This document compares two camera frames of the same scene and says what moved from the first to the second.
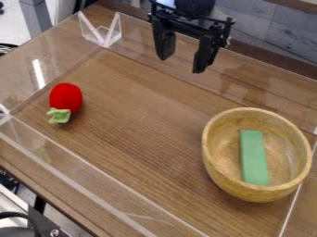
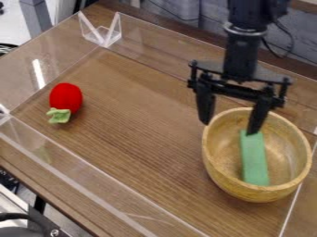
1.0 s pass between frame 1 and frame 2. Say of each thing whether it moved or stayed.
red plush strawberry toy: stayed
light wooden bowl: stayed
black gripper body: moved
